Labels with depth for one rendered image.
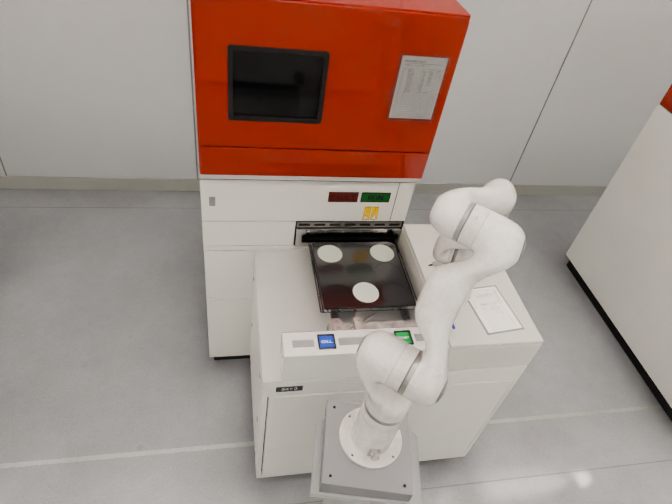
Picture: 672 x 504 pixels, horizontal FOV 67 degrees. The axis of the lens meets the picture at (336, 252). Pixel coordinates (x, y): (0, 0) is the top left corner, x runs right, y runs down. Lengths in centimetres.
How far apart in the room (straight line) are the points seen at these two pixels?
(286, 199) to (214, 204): 27
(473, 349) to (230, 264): 103
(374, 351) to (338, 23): 93
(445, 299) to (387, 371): 23
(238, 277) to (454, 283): 124
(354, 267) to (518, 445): 134
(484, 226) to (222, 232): 117
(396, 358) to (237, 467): 138
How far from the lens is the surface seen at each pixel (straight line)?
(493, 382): 205
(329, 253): 202
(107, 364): 284
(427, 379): 125
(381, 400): 136
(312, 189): 194
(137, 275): 320
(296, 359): 163
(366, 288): 192
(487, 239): 117
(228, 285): 227
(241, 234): 206
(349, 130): 176
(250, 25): 158
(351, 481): 154
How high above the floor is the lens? 228
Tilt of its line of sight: 43 degrees down
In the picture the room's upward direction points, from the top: 11 degrees clockwise
